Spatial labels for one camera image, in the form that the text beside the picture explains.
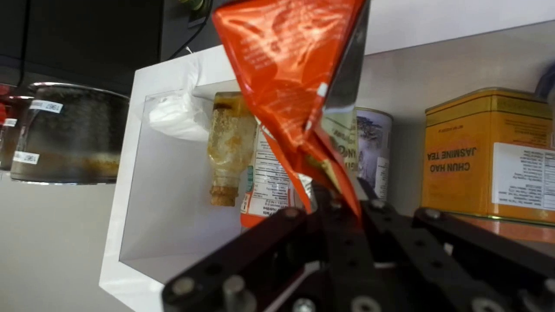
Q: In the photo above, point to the dark coffee packet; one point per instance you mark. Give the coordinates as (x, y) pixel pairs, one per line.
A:
(271, 187)

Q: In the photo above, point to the silver can on shelf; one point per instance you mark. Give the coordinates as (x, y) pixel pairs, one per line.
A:
(373, 137)

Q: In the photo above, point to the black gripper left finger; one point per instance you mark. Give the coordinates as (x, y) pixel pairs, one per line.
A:
(292, 260)

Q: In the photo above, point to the orange snack packet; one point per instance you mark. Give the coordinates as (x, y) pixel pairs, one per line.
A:
(285, 56)

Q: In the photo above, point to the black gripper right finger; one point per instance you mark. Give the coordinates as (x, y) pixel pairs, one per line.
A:
(460, 267)

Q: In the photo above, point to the white plastic bag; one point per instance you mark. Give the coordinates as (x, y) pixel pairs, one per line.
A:
(179, 111)

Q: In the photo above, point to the yellow tea tin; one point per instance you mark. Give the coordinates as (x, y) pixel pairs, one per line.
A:
(486, 155)

